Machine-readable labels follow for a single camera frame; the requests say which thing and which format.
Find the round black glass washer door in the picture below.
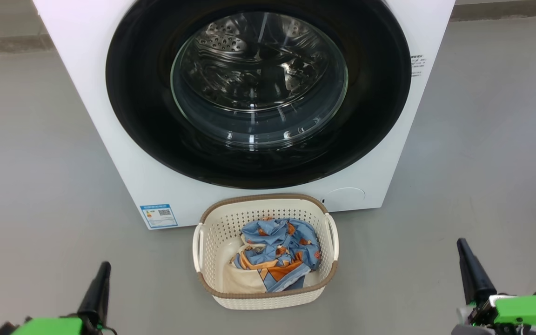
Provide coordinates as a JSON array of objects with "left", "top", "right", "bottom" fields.
[{"left": 105, "top": 0, "right": 412, "bottom": 189}]

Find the cream perforated laundry basket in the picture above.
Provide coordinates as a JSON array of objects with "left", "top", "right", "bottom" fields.
[{"left": 192, "top": 194, "right": 340, "bottom": 310}]

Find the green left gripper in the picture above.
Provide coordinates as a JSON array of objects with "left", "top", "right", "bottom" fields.
[{"left": 0, "top": 261, "right": 111, "bottom": 335}]

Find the white front-load washing machine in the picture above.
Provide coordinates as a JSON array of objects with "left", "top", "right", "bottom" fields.
[{"left": 32, "top": 0, "right": 456, "bottom": 230}]

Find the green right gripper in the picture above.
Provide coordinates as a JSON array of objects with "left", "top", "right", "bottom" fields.
[{"left": 452, "top": 238, "right": 536, "bottom": 335}]

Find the round white filter cover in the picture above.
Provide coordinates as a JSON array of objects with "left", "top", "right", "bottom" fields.
[{"left": 326, "top": 187, "right": 366, "bottom": 212}]

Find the blue energy label sticker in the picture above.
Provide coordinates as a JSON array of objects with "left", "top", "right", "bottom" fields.
[{"left": 140, "top": 203, "right": 178, "bottom": 228}]

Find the cream white garment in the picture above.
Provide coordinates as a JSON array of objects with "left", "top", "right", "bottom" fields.
[{"left": 223, "top": 235, "right": 268, "bottom": 294}]

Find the black printed warning text label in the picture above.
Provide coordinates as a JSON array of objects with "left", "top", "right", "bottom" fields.
[{"left": 409, "top": 54, "right": 427, "bottom": 77}]

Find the blue orange patterned garment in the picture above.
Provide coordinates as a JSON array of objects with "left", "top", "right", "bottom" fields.
[{"left": 233, "top": 217, "right": 322, "bottom": 293}]

